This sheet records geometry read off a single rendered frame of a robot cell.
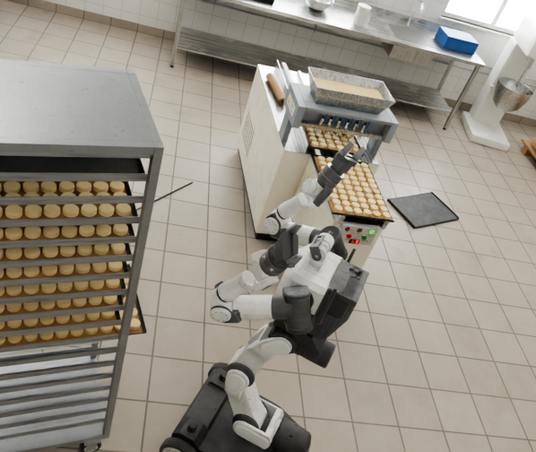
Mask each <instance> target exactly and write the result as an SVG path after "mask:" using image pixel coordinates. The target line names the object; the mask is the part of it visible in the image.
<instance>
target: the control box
mask: <svg viewBox="0 0 536 452"><path fill-rule="evenodd" d="M347 227H350V230H349V231H346V230H345V229H346V228H347ZM339 229H340V230H341V236H342V239H343V242H344V243H350V241H352V239H353V241H352V243H351V244H355V242H356V240H358V241H359V242H358V243H357V242H356V243H357V244H361V245H369V246H370V245H371V243H372V241H373V239H374V237H375V235H376V234H377V232H378V230H379V228H378V226H376V225H369V224H361V223H354V222H342V224H340V227H339ZM358 229H362V232H357V230H358ZM371 230H373V231H374V233H372V234H370V233H369V232H370V231H371ZM348 234H350V235H351V238H350V239H348V238H347V235H348ZM363 236H366V237H367V239H365V240H362V237H363Z"/></svg>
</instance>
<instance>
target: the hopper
mask: <svg viewBox="0 0 536 452"><path fill-rule="evenodd" d="M308 75H309V85H310V91H311V94H312V96H313V98H314V101H315V103H319V104H324V105H329V106H334V107H339V108H344V109H353V110H358V111H363V112H368V113H373V114H380V113H381V112H383V111H384V110H386V109H388V108H389V107H391V106H392V105H393V104H394V103H396V101H395V99H394V98H393V96H392V94H391V93H390V92H389V90H388V89H387V87H386V86H385V83H384V82H382V81H378V80H373V79H368V78H364V77H359V76H355V75H350V74H342V73H337V72H333V71H328V70H324V69H319V68H314V67H310V66H309V67H308Z"/></svg>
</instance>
